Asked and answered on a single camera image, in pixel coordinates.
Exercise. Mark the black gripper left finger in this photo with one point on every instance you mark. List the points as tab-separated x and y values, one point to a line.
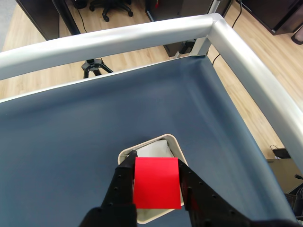
118	194

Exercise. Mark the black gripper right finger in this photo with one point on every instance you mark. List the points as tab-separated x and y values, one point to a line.
208	208

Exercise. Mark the red cube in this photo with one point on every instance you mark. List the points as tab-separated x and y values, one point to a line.
156	184

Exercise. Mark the beige metal square box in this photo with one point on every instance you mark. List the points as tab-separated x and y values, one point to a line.
175	146

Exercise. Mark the dark blue table mat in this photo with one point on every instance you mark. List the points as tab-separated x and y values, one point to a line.
94	123

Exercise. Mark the black tripod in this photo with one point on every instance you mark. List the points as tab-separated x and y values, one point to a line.
93	66

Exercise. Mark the grey table leg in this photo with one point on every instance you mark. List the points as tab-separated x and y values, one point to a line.
198	47

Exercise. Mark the black office chair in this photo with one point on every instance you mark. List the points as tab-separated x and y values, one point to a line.
111	7

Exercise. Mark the dark desk cabinet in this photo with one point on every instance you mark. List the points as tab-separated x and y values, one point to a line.
272	11
42	16

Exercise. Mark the silver aluminium frame rail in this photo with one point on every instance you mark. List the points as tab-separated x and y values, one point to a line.
255	78
106	42

